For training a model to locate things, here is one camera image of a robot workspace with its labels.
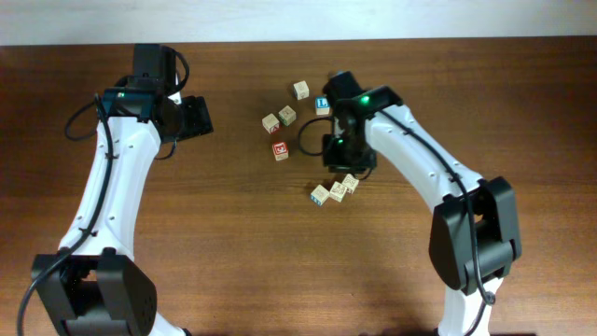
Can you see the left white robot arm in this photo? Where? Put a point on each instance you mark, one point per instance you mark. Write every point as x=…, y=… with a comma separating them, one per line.
x=91, y=285

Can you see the K wooden block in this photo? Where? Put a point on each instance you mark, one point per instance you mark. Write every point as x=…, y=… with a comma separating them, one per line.
x=350, y=182

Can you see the green-edged wooden block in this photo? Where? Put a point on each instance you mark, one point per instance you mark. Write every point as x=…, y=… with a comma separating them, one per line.
x=287, y=115

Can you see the blue L wooden block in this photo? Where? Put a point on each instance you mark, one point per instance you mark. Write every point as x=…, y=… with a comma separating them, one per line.
x=322, y=106

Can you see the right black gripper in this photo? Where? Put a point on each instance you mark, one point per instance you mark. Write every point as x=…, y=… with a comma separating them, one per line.
x=348, y=159

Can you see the red E wooden block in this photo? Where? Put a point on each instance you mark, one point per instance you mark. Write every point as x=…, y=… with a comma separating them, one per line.
x=280, y=151

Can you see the blue-sided wooden block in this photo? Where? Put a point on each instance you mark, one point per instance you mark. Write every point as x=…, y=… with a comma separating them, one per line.
x=319, y=195

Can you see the blue D wooden block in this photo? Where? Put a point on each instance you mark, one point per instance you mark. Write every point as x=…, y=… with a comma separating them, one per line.
x=301, y=90

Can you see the red A wooden block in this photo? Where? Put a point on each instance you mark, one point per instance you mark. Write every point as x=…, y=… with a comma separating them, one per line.
x=271, y=124

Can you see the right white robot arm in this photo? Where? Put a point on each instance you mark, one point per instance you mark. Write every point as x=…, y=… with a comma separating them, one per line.
x=475, y=235

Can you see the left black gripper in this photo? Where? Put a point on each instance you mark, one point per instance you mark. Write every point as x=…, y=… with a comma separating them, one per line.
x=197, y=118

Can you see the green V wooden block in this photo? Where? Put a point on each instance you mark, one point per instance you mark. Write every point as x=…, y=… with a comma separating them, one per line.
x=337, y=192

